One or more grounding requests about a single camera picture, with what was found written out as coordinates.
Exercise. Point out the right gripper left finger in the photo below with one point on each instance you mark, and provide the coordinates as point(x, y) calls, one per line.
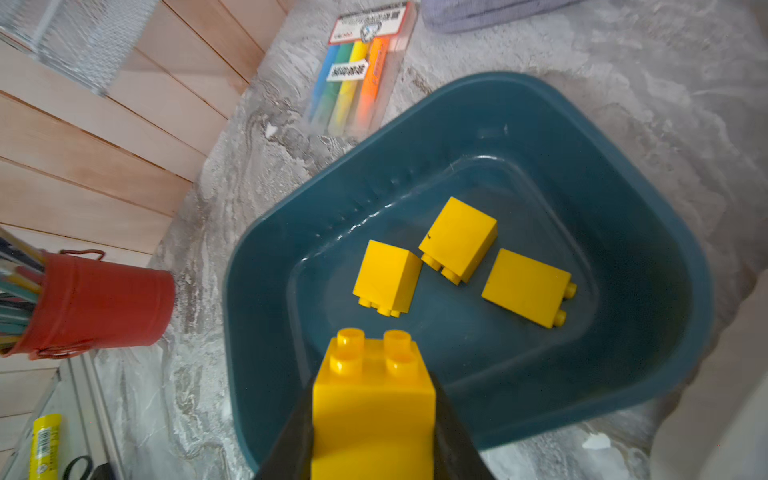
point(290, 456)

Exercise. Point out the yellow lego brick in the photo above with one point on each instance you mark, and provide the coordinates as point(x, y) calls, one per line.
point(387, 279)

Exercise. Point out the rainbow colour card pack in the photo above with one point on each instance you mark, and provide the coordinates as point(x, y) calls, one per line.
point(364, 54)

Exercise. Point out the red pencil cup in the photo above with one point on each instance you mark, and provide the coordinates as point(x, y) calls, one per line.
point(61, 305)

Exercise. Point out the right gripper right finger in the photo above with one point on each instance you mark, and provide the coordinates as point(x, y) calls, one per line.
point(455, 456)

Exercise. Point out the white wire mesh shelf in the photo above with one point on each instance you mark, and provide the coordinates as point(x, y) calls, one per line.
point(87, 41)

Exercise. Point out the yellow lego front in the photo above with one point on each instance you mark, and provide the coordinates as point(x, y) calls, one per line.
point(458, 241)

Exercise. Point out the white bin middle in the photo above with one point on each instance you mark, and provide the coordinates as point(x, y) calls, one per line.
point(719, 428)

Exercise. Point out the teal plastic bin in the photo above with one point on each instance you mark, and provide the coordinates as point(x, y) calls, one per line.
point(515, 148)

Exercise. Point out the grey fabric pouch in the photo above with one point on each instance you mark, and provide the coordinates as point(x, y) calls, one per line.
point(457, 16)

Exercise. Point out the yellow lego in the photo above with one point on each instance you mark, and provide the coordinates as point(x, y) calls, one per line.
point(373, 409)
point(458, 241)
point(529, 288)

